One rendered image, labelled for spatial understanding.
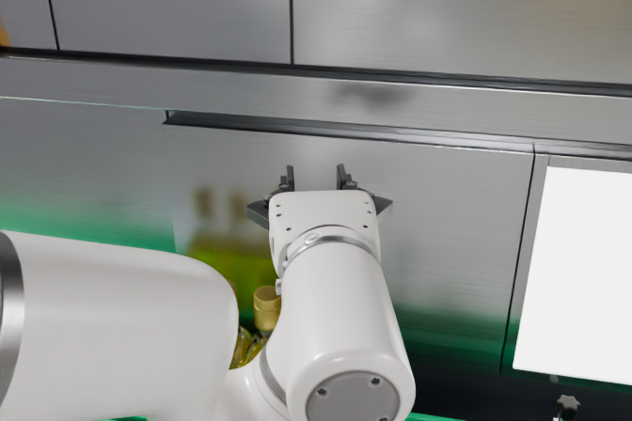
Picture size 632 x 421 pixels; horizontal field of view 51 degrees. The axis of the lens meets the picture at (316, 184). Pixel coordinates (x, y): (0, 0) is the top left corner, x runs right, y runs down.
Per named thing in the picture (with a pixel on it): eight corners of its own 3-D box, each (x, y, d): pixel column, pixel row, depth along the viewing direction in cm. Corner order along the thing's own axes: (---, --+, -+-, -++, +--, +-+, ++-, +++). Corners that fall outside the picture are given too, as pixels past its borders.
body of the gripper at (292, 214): (271, 309, 57) (269, 241, 67) (387, 304, 57) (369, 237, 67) (268, 234, 53) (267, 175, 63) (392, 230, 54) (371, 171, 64)
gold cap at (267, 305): (286, 315, 82) (285, 286, 80) (278, 333, 79) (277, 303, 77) (259, 311, 83) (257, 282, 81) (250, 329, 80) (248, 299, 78)
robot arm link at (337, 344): (339, 348, 56) (404, 271, 53) (359, 478, 45) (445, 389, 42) (256, 307, 54) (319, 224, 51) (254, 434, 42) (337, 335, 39)
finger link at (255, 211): (232, 230, 62) (258, 204, 67) (308, 245, 60) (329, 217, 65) (232, 219, 62) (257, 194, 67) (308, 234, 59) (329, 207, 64)
